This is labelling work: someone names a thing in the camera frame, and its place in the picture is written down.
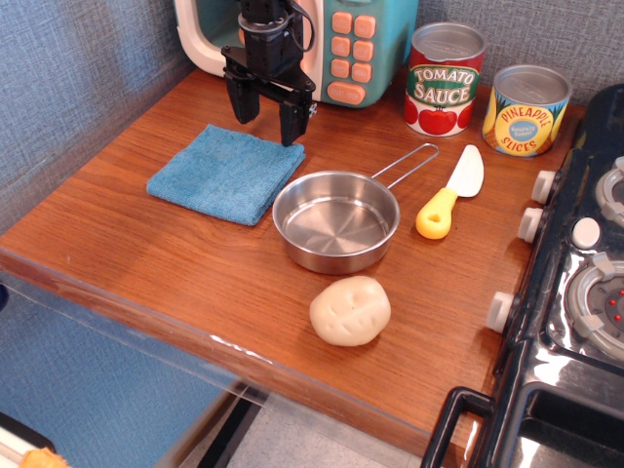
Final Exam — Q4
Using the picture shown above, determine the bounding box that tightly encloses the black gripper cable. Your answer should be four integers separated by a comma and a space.
285, 0, 316, 54

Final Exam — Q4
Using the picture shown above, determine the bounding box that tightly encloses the blue cloth pad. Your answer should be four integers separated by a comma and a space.
146, 125, 305, 226

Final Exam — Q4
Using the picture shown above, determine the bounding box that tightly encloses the black toy stove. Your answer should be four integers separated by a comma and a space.
422, 85, 623, 467

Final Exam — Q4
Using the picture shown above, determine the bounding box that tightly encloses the small steel pan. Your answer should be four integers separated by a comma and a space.
272, 142, 440, 275

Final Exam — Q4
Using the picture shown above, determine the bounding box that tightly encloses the toy microwave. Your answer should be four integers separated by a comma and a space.
174, 0, 418, 108

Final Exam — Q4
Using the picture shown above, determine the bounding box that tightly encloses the grey stove knob middle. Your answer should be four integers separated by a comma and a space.
517, 208, 543, 244

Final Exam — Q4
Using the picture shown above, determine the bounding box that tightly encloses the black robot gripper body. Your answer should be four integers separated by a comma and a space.
221, 1, 316, 122

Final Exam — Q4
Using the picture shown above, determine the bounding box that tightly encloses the cream toy potato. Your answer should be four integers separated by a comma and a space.
309, 276, 391, 347

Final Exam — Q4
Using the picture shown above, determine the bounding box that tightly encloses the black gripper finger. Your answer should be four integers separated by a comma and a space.
225, 73, 259, 124
280, 101, 308, 146

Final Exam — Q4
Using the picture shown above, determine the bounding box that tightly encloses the grey stove knob upper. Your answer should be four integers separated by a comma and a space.
531, 171, 557, 205

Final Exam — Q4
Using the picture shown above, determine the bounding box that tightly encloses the pineapple slices can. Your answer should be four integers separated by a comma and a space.
482, 64, 572, 157

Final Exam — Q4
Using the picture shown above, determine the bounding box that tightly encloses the yellow handled toy knife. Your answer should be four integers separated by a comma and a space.
414, 144, 485, 240

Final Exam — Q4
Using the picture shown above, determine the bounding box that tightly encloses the grey stove knob lower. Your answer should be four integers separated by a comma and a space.
486, 292, 515, 333

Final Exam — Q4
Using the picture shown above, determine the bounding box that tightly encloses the tomato sauce can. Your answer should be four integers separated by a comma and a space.
404, 22, 487, 137

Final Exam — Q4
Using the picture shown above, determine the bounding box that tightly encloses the grey stove knob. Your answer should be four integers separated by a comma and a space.
486, 292, 515, 333
517, 208, 543, 244
531, 171, 557, 205

